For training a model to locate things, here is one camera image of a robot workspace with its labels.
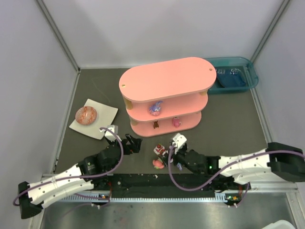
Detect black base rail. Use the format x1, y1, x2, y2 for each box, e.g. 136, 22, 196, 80
94, 174, 229, 198

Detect purple bunny head toy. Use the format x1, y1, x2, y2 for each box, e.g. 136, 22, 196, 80
149, 101, 162, 116

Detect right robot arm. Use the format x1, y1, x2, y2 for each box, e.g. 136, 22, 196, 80
160, 142, 305, 185

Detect pink doll green bow toy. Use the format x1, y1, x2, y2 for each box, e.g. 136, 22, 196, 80
152, 158, 164, 169

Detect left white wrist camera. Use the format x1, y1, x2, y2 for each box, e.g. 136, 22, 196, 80
104, 125, 118, 142

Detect red patterned bowl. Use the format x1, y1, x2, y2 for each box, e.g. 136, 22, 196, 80
75, 106, 97, 125

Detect pink figure toy on shelf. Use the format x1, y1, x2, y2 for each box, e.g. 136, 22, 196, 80
172, 117, 182, 127

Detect purple long-ear bunny toy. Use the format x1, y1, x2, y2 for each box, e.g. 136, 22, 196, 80
177, 163, 183, 171

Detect small brown bear toy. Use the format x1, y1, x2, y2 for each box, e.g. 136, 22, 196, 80
153, 121, 159, 129

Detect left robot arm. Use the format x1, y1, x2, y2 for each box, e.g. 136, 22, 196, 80
13, 134, 142, 219

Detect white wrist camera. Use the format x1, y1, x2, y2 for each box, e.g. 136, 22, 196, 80
171, 133, 187, 151
104, 125, 118, 142

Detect white square plate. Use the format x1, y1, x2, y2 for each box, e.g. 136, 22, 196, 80
69, 99, 118, 140

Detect purple cable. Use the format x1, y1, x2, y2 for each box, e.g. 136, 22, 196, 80
167, 140, 305, 191
12, 127, 124, 206

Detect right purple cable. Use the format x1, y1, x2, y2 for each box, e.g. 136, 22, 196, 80
167, 140, 305, 191

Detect pink three-tier toy shelf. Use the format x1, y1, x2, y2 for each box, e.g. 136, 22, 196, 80
119, 57, 216, 137

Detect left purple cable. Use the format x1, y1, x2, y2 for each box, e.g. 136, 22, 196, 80
12, 127, 124, 206

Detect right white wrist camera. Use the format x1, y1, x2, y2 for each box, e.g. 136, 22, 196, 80
171, 133, 187, 151

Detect red strawberry cake toy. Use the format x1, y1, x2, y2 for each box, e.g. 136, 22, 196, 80
153, 144, 168, 156

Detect white slotted cable duct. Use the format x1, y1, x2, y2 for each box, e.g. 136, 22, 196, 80
57, 192, 241, 203

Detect pink bonnet melody toy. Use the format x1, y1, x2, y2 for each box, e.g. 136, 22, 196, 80
161, 154, 169, 164

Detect teal plastic bin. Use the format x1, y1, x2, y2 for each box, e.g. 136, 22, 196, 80
206, 57, 259, 94

